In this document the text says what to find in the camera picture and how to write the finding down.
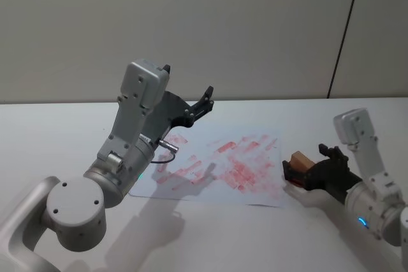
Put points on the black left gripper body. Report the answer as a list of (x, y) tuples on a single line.
[(170, 109)]

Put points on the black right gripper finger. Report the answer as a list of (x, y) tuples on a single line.
[(294, 176), (334, 153)]

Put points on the white paper, red stamp marks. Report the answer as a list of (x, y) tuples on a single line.
[(255, 189)]

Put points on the wooden stamp block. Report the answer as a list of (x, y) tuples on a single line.
[(301, 161)]

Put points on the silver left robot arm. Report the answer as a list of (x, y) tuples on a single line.
[(76, 208)]

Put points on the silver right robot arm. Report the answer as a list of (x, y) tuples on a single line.
[(369, 202)]

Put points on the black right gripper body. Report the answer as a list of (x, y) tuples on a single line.
[(331, 178)]

